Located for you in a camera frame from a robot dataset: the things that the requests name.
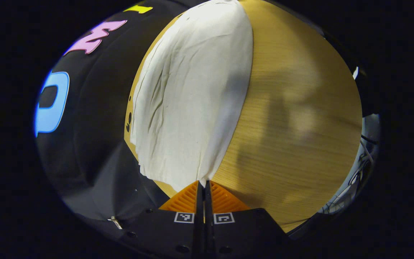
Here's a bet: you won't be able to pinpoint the white jeans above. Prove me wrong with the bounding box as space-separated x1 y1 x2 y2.
130 0 254 193

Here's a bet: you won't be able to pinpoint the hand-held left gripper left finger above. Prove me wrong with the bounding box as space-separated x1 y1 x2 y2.
120 181 205 257

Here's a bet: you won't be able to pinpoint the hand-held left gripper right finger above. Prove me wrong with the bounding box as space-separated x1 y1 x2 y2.
206 181 290 257

